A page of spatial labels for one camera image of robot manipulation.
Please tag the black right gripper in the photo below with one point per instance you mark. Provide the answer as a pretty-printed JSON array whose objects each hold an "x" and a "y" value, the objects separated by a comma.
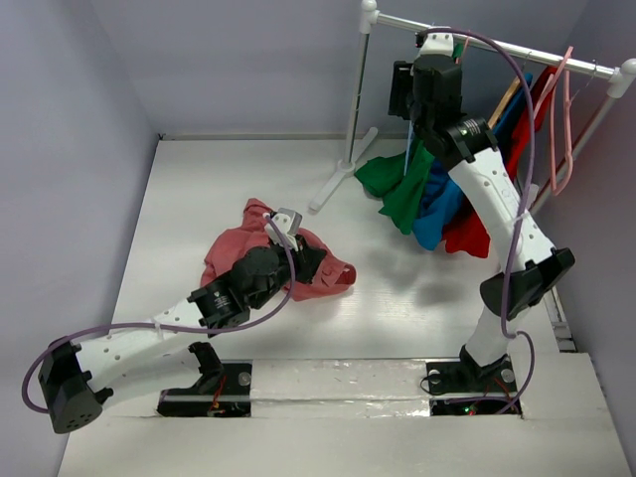
[{"x": 397, "y": 89}]

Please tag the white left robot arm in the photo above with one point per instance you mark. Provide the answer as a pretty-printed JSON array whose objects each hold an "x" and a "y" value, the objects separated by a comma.
[{"x": 172, "y": 353}]

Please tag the wooden hanger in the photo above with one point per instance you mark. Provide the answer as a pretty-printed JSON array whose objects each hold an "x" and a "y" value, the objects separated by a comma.
[{"x": 515, "y": 85}]

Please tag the empty pink hanger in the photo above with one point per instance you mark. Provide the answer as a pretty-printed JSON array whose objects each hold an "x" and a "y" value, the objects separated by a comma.
[{"x": 560, "y": 178}]

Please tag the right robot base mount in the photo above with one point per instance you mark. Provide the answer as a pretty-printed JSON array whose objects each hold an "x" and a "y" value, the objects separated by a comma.
[{"x": 461, "y": 387}]

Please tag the green t shirt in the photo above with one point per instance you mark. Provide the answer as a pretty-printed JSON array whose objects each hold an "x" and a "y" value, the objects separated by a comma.
[{"x": 399, "y": 183}]

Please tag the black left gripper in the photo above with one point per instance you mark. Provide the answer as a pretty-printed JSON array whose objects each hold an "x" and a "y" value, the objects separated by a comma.
[{"x": 309, "y": 258}]

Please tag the light blue wire hanger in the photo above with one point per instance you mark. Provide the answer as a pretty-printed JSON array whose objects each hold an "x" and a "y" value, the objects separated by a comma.
[{"x": 408, "y": 149}]

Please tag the pink hanger with red shirt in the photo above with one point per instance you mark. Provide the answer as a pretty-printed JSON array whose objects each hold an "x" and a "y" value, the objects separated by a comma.
[{"x": 551, "y": 76}]

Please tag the red t shirt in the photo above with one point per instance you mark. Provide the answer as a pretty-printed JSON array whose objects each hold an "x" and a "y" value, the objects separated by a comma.
[{"x": 465, "y": 231}]

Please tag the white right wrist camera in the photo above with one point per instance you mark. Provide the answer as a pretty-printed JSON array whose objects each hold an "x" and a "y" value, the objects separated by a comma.
[{"x": 438, "y": 44}]

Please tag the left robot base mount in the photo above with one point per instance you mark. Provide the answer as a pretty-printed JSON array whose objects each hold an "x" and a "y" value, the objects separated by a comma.
[{"x": 222, "y": 389}]

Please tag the pink t shirt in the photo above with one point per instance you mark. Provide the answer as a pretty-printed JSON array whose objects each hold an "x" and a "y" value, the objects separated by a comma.
[{"x": 334, "y": 276}]

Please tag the pink hanger with green shirt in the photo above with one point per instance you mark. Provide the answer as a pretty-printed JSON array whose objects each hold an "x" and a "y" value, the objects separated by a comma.
[{"x": 464, "y": 48}]

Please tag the blue t shirt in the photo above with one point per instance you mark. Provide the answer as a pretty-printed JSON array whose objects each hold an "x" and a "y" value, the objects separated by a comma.
[{"x": 435, "y": 208}]

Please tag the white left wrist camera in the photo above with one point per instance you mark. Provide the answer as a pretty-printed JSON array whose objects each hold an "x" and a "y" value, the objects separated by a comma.
[{"x": 282, "y": 227}]

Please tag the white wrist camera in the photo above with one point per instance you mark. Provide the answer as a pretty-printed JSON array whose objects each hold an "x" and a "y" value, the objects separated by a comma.
[
  {"x": 438, "y": 44},
  {"x": 282, "y": 227}
]

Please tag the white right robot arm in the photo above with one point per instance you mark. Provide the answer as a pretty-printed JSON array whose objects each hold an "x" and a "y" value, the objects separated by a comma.
[{"x": 531, "y": 264}]

